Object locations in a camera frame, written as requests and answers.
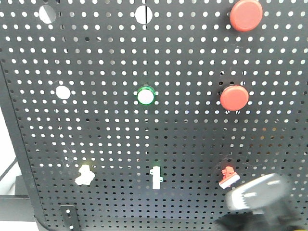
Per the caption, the black box on desk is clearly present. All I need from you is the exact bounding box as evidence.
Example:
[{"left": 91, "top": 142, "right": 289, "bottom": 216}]
[{"left": 0, "top": 176, "right": 35, "bottom": 222}]

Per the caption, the upper red mushroom button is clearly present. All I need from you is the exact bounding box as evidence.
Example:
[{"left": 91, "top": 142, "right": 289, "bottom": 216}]
[{"left": 230, "top": 0, "right": 263, "bottom": 32}]

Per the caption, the left black clamp bracket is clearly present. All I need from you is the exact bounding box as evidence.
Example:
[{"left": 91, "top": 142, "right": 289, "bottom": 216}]
[{"left": 60, "top": 205, "right": 81, "bottom": 231}]

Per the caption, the green illuminated push button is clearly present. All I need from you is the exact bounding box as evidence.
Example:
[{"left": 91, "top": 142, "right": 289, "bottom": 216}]
[{"left": 137, "top": 85, "right": 156, "bottom": 105}]

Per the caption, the white toggle switch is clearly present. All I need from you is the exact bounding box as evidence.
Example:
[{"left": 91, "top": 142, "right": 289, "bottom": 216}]
[{"left": 150, "top": 166, "right": 163, "bottom": 190}]

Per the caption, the lower red mushroom button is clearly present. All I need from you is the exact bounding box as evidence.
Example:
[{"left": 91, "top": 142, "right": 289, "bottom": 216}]
[{"left": 220, "top": 85, "right": 249, "bottom": 111}]

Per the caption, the yellow toggle switch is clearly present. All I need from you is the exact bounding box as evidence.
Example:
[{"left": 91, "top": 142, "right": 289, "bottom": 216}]
[{"left": 75, "top": 165, "right": 95, "bottom": 186}]

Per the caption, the red mushroom button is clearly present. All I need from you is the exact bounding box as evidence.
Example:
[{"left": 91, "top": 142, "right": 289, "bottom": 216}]
[
  {"left": 220, "top": 85, "right": 249, "bottom": 111},
  {"left": 230, "top": 0, "right": 263, "bottom": 32}
]

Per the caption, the red toggle switch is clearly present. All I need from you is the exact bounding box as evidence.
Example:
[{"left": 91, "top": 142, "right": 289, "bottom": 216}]
[{"left": 219, "top": 166, "right": 240, "bottom": 189}]

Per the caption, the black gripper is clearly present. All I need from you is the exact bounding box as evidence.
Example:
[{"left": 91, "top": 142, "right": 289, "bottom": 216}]
[{"left": 215, "top": 173, "right": 308, "bottom": 231}]

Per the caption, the black perforated pegboard panel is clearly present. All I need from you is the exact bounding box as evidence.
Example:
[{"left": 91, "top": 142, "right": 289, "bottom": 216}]
[{"left": 0, "top": 0, "right": 308, "bottom": 231}]

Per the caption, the black power cable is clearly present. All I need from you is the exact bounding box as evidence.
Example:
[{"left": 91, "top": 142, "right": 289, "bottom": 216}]
[{"left": 0, "top": 161, "right": 19, "bottom": 181}]

